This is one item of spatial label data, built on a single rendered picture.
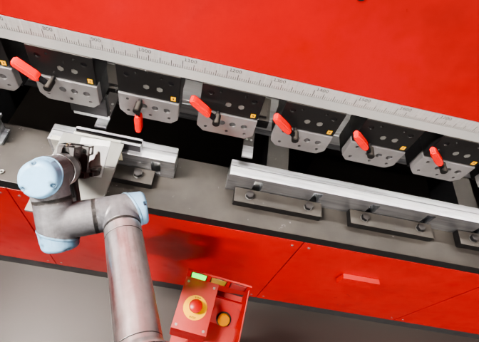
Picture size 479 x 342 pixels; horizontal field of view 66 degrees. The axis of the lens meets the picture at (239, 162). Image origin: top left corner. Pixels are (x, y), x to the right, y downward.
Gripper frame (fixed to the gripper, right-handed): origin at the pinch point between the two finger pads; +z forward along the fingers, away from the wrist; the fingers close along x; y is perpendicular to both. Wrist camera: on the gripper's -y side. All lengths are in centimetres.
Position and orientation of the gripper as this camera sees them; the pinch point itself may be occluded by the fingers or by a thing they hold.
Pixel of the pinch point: (86, 167)
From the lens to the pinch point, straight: 111.8
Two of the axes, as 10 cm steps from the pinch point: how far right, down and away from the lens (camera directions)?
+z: -1.4, -1.1, 9.8
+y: 1.3, -9.9, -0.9
